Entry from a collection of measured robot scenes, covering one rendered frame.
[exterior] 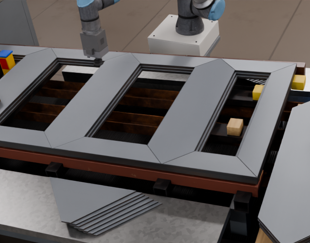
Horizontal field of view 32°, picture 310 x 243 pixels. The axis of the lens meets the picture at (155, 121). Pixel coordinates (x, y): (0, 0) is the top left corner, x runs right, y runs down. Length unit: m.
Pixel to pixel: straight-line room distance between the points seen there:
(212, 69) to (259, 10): 2.55
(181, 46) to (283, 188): 1.26
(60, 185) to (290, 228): 0.83
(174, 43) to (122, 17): 2.33
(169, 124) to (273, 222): 0.63
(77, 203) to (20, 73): 0.96
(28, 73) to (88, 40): 0.50
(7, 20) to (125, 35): 1.79
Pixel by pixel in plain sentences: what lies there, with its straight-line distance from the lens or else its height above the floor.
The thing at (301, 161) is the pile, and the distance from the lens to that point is 1.87.
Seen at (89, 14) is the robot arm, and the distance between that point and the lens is 2.21.
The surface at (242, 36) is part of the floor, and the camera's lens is 4.50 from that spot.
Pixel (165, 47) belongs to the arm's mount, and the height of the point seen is 0.74.
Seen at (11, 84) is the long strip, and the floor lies 0.85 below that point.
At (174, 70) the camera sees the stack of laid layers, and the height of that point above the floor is 0.83.
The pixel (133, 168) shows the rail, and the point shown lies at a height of 0.80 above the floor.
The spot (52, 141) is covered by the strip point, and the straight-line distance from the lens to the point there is 2.15.
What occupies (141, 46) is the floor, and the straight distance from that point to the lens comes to 4.55.
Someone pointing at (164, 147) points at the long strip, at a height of 0.85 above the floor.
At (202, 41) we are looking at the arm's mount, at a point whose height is 0.76.
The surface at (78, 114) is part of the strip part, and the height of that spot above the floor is 0.85.
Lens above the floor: 2.06
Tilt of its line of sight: 35 degrees down
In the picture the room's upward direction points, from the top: 10 degrees counter-clockwise
